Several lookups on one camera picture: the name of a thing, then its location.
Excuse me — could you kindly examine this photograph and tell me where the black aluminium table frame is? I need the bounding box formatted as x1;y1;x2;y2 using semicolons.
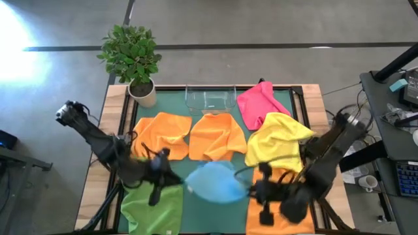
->
99;84;329;235

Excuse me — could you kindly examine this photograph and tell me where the small light blue box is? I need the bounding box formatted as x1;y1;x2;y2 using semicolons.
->
389;78;409;93

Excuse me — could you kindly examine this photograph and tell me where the black elongated tool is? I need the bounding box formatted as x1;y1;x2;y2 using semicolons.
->
393;113;418;129

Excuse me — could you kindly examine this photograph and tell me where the black diagonal pole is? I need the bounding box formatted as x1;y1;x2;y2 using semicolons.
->
373;42;418;83

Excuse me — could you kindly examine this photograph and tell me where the orange microfiber towel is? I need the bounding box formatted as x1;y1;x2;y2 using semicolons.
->
130;112;193;161
245;168;316;235
188;112;248;163

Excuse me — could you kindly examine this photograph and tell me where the black screen device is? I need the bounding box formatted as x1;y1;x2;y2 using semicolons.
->
398;69;418;109

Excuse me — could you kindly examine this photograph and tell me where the clear plastic bin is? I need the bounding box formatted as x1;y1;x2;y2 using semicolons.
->
185;84;238;115

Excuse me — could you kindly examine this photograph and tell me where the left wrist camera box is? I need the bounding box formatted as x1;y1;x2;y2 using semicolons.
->
148;185;164;207

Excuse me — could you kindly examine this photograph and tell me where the black flat bar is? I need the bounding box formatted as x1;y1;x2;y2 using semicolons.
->
338;140;389;174

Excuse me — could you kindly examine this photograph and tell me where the white mug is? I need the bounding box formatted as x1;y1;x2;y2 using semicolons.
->
358;174;379;193

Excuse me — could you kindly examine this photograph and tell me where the crumpled clear plastic wrap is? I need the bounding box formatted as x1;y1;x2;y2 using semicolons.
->
379;102;418;134

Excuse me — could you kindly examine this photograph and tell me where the teal table mat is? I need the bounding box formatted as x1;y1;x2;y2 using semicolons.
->
116;88;319;234

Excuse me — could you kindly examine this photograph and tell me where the dark grey side desk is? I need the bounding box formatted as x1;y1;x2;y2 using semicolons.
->
359;67;418;235

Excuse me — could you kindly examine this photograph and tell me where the yellow microfiber towel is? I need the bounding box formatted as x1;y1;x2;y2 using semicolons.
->
244;112;316;174

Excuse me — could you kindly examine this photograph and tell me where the potted green leafy plant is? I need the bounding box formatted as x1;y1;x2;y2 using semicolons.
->
96;24;163;108

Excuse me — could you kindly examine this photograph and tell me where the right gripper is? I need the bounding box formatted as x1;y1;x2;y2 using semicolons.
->
246;163;285;207

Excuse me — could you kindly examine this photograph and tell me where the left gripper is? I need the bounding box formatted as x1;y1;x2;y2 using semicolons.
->
143;148;185;190

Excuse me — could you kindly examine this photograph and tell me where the green microfiber towel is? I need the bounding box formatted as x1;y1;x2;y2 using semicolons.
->
120;155;184;235

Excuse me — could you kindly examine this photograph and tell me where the backlit black keyboard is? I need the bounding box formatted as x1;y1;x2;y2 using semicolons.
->
394;159;418;198

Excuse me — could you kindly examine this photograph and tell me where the clear plastic bag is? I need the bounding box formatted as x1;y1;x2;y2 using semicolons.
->
339;143;368;185

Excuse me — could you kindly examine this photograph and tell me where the black device with blue light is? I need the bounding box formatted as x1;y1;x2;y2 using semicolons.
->
0;129;19;151

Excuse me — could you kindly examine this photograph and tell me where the black diagonal frame strut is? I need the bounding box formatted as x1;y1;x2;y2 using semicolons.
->
316;197;355;232
80;181;124;232

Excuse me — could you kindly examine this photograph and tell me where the blue microfiber towel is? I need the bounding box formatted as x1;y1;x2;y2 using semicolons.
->
184;160;251;205

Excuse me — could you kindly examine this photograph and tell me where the dark grey metal stand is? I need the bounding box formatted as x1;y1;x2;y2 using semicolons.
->
0;146;54;235

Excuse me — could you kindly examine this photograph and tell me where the pink microfiber towel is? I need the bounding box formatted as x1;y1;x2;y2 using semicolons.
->
236;80;292;131

